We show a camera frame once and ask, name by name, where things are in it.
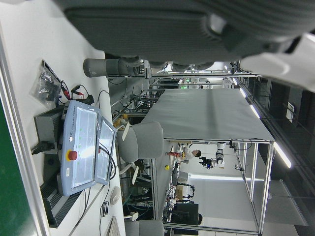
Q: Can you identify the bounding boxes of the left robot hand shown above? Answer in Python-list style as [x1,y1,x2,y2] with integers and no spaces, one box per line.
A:
[53,0,315,93]

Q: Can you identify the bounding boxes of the black finned controller box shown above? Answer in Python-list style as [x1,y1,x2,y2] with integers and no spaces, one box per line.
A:
[31,108,83,228]

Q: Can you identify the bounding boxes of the dark grey bottle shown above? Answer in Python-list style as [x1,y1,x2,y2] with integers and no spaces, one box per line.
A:
[83,58,138,78]

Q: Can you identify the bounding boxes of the grey office chair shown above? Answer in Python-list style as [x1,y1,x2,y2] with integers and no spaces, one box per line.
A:
[115,121,165,184]
[124,212,165,236]

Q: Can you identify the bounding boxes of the red black clip leads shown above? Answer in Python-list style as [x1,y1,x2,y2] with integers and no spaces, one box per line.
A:
[60,80,95,105]

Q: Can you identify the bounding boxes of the person in white coat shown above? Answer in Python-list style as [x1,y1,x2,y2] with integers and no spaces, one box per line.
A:
[181,148,202,163]

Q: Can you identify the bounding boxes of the clear plastic bag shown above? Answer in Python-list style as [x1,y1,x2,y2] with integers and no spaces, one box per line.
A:
[29,66,62,108]

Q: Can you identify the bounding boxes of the small blue teach pendant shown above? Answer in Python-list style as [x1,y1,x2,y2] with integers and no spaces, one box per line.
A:
[94,119,118,185]

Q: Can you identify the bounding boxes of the large blue teach pendant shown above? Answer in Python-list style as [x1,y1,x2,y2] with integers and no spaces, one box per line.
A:
[60,99,103,197]

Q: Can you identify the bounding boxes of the white computer mouse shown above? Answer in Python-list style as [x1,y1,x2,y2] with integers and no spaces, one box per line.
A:
[110,186,121,205]

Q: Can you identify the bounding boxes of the black background monitor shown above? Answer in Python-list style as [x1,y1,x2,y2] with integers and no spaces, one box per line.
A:
[172,203,199,226]

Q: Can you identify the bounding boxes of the white keyboard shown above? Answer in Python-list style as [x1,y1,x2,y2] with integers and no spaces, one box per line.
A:
[108,215,126,236]

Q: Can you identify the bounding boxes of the green conveyor belt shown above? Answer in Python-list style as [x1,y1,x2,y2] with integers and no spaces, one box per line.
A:
[0,100,37,236]

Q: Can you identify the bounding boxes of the black pendant cable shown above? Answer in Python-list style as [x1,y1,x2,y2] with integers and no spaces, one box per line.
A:
[98,144,118,182]

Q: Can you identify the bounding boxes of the aluminium conveyor side rail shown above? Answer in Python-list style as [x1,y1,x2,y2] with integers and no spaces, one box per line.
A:
[0,24,51,236]

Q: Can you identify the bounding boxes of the small coiled black cable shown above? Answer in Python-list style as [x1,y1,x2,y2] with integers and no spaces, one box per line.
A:
[100,201,110,217]

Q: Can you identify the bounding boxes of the aluminium cage frame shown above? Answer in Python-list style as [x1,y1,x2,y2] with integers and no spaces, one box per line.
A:
[149,137,276,234]

